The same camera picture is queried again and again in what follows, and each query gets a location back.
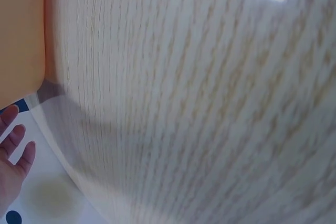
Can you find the person's left hand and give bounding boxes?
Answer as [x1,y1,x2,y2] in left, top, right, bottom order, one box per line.
[0,105,36,216]

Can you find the orange rounded box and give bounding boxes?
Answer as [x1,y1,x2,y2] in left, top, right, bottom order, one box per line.
[0,0,51,110]

